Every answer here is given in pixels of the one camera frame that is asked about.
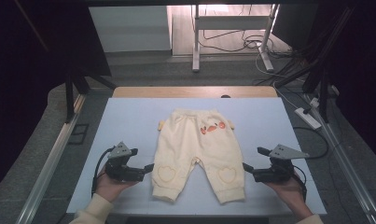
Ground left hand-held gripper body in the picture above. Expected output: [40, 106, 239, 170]
[104, 141, 146, 183]

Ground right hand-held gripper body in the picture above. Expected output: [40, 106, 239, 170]
[252, 144, 310, 184]

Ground cream baby pants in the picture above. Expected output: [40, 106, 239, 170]
[151, 107, 246, 204]

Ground person's left hand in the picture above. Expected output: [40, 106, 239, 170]
[95, 164, 139, 203]

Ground person's right hand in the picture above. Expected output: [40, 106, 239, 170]
[264, 169, 314, 219]

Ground light blue table mat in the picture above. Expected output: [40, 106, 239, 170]
[66, 97, 327, 217]

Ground white power strip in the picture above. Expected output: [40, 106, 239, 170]
[294, 106, 323, 131]

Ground wooden table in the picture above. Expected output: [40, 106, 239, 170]
[112, 86, 279, 99]

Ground black metal stand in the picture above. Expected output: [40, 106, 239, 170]
[63, 66, 117, 124]
[273, 6, 356, 124]

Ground black curtain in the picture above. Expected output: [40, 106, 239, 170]
[0, 0, 112, 197]
[313, 0, 376, 166]

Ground white cabinet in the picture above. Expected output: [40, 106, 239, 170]
[89, 6, 172, 53]

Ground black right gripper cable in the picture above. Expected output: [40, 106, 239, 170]
[291, 169, 308, 201]

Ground black floor frame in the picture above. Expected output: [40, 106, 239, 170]
[67, 123, 91, 146]

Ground black floor cable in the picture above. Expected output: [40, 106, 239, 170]
[292, 125, 329, 161]

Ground aluminium rail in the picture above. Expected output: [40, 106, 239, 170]
[303, 92, 376, 224]
[16, 92, 87, 224]

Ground white floor cable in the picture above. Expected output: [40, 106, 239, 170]
[255, 50, 301, 110]

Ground tangle of black cables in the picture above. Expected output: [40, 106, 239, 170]
[191, 4, 292, 59]

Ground white desk frame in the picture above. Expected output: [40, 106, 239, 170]
[191, 3, 280, 73]

